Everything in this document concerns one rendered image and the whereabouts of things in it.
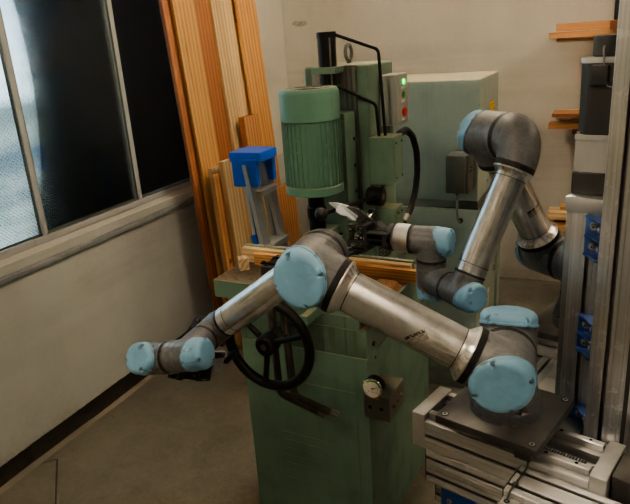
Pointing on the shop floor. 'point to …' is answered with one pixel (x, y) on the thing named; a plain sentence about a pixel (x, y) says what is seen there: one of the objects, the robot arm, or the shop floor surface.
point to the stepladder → (241, 159)
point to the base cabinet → (336, 429)
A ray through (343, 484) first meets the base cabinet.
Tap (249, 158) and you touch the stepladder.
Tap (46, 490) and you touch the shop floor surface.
